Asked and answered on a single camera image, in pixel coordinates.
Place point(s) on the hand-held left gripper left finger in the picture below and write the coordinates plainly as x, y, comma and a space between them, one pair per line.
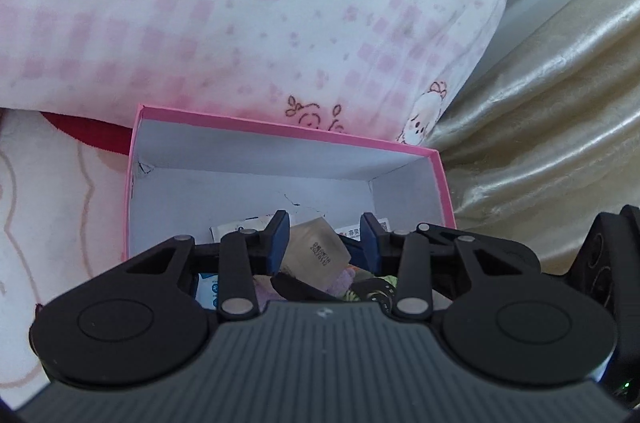
277, 243

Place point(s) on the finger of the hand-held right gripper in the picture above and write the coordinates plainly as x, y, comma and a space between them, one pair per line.
515, 250

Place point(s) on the pink cardboard box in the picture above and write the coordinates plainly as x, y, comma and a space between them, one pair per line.
250, 163

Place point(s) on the blue tissue packet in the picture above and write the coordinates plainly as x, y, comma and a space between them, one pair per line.
206, 290

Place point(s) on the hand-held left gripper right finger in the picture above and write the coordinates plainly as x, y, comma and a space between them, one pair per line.
372, 245

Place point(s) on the bear printed blanket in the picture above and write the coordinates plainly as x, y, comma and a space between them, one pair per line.
50, 228

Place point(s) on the beige foundation bottle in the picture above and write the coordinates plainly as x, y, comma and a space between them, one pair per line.
312, 253

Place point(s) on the purple plush toy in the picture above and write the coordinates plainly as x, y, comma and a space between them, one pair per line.
335, 285

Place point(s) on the white wet wipes packet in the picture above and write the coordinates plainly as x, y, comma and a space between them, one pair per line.
235, 228

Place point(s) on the pink checked pillow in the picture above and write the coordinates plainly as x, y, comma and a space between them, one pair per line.
250, 3

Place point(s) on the gold curtain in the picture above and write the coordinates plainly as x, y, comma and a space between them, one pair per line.
540, 103

